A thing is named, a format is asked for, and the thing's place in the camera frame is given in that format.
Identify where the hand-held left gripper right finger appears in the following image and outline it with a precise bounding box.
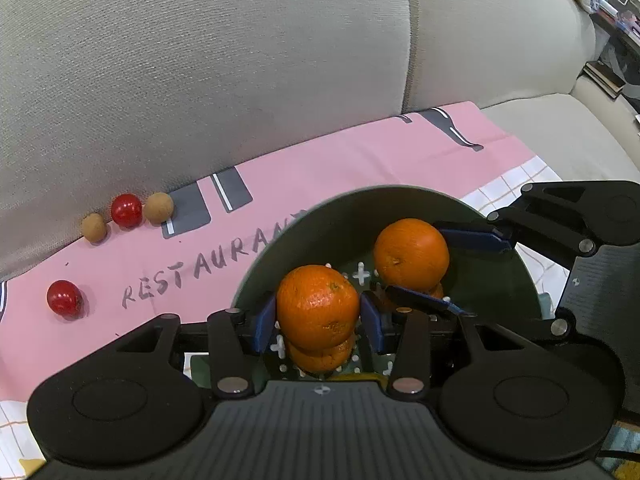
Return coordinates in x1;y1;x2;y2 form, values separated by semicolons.
359;292;538;401

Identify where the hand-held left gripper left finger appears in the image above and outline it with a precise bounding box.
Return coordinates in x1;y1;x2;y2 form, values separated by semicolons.
116;294;279;401

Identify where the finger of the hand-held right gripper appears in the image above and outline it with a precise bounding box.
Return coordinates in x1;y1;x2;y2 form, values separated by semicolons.
439;180;640;261
382;284;576;346

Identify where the green colander bowl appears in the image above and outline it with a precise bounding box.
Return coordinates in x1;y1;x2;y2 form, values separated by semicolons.
231;185;543;391

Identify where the brown longan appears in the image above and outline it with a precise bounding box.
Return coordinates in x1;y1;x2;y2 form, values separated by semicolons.
144;192;175;225
81;213;108;244

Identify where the red cherry tomato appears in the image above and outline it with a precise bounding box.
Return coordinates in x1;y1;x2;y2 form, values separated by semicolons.
46;280;82;317
110;193;143;228

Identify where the pink checked printed cloth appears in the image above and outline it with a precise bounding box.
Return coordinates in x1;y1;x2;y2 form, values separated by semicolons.
0;101;566;480

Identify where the stack of books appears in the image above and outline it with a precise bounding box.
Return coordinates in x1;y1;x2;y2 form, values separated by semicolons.
582;60;629;99

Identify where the beige sofa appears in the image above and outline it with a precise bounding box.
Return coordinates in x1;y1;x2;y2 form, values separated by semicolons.
0;0;640;283

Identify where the cluttered shelf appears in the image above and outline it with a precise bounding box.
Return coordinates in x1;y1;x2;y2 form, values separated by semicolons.
595;0;640;61

